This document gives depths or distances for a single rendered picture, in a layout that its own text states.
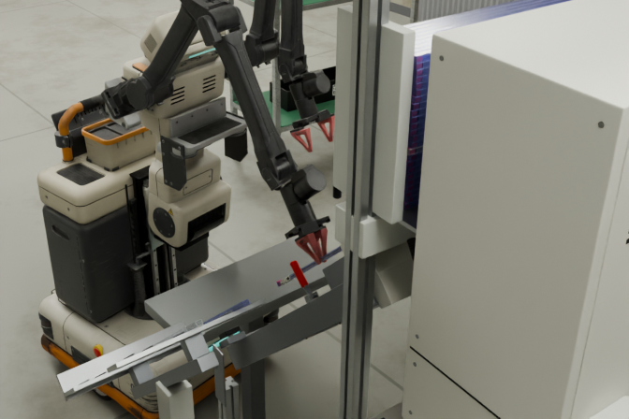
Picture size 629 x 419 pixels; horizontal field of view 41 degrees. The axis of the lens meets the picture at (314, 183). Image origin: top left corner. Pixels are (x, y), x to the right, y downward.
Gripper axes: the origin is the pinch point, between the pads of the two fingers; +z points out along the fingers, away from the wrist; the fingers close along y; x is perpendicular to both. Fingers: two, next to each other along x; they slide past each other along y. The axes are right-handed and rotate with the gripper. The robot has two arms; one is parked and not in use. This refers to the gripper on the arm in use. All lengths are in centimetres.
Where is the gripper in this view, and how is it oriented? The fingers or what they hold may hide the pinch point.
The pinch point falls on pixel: (321, 259)
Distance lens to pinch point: 201.5
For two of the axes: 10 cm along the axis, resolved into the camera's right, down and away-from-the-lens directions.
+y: 8.2, -2.5, 5.2
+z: 3.9, 9.1, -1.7
